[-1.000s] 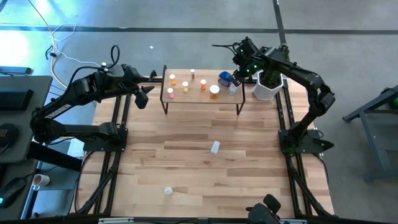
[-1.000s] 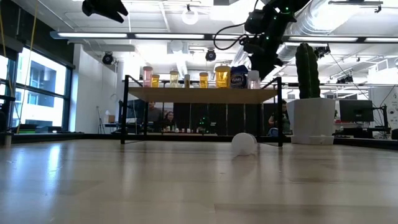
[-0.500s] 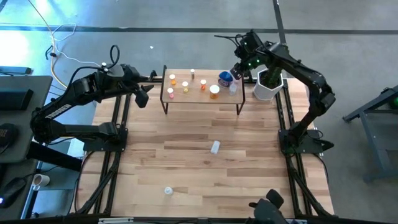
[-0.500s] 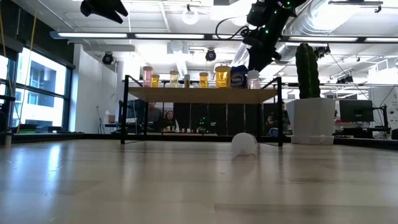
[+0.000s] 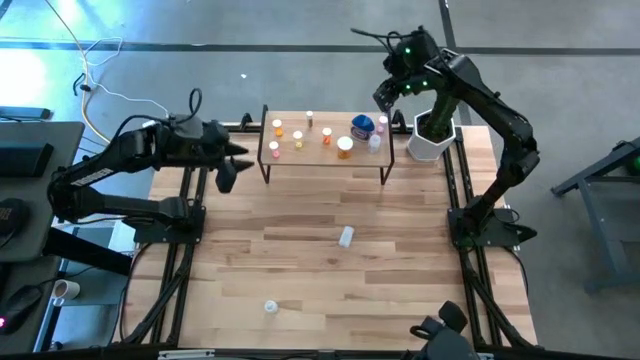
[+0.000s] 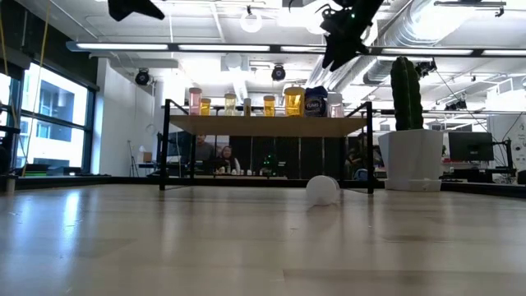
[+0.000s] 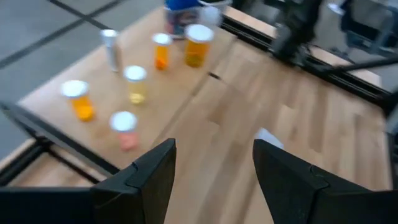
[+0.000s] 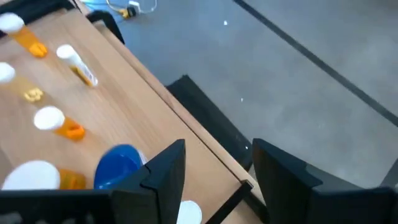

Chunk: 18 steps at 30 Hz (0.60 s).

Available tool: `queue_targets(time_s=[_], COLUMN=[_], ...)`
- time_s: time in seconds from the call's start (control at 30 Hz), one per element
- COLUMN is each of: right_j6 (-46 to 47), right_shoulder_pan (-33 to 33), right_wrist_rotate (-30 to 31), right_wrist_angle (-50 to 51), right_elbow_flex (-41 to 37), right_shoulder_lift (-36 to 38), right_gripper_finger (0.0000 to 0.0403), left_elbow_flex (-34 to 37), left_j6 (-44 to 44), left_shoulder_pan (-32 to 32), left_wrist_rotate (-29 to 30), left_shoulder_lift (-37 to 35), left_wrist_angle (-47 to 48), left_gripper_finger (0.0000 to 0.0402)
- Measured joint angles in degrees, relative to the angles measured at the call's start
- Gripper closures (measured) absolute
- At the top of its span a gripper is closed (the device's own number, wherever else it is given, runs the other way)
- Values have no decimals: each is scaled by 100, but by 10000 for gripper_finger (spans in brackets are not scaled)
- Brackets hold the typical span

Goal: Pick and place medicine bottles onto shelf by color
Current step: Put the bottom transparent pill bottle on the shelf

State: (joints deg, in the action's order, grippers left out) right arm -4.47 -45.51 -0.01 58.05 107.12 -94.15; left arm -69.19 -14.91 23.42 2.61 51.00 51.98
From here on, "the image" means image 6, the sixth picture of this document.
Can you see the clear bottle white screw cap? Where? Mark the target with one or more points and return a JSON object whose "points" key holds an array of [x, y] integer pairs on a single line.
{"points": [[333, 95]]}

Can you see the silver ventilation duct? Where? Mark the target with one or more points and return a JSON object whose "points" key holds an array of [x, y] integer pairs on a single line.
{"points": [[394, 49]]}

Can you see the large amber pill bottle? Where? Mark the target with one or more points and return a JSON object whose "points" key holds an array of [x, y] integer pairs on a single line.
{"points": [[294, 103]]}

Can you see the pink pill bottle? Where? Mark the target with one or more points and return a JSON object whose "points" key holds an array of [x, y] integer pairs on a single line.
{"points": [[338, 110], [195, 103]]}

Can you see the person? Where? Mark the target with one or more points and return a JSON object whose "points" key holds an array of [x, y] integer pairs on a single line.
{"points": [[227, 158], [203, 148], [361, 156]]}

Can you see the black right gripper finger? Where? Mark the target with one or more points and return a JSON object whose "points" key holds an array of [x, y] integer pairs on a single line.
{"points": [[345, 51], [330, 66]]}

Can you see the black round ceiling spotlight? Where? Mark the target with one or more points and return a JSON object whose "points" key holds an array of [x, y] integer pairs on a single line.
{"points": [[278, 72], [142, 77]]}

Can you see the round white pendant lamp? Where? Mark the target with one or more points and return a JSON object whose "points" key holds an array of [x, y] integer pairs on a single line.
{"points": [[251, 23]]}

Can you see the black tripod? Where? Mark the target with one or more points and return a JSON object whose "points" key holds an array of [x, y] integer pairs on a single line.
{"points": [[132, 160]]}

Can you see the black ceiling spotlight cluster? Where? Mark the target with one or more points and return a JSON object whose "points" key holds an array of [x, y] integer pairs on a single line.
{"points": [[425, 67], [454, 104]]}

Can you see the black aluminium table frame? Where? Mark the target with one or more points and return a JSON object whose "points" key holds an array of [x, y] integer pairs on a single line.
{"points": [[135, 180]]}

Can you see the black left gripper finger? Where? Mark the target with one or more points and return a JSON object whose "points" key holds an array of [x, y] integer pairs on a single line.
{"points": [[131, 6]]}

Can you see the black metal stand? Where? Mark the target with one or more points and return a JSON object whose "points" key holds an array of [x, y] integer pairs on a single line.
{"points": [[6, 154]]}

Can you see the green cactus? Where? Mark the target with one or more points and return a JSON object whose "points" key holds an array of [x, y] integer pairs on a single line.
{"points": [[406, 90]]}

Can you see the black computer monitor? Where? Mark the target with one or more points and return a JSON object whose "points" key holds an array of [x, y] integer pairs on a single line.
{"points": [[470, 146]]}

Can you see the cardboard box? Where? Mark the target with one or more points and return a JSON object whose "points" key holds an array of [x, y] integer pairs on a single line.
{"points": [[146, 156]]}

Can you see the blue Tums bottle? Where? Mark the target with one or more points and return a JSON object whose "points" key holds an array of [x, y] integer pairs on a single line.
{"points": [[315, 104]]}

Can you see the black ceiling track fixture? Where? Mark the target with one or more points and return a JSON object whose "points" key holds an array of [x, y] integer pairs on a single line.
{"points": [[470, 4]]}

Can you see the long ceiling light bar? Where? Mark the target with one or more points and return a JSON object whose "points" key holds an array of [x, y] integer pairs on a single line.
{"points": [[123, 46]]}

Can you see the white planter pot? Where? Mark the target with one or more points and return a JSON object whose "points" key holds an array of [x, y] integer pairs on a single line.
{"points": [[411, 160]]}

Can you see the wooden shelf black legs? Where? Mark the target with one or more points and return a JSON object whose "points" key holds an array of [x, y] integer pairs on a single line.
{"points": [[267, 126]]}

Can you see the small orange pill bottle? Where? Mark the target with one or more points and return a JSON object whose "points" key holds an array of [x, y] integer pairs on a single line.
{"points": [[269, 106]]}

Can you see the pale yellow pill bottle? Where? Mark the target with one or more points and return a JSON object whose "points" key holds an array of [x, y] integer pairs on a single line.
{"points": [[230, 104]]}

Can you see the small amber pill bottle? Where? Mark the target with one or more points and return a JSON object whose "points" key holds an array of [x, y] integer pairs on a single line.
{"points": [[205, 107]]}

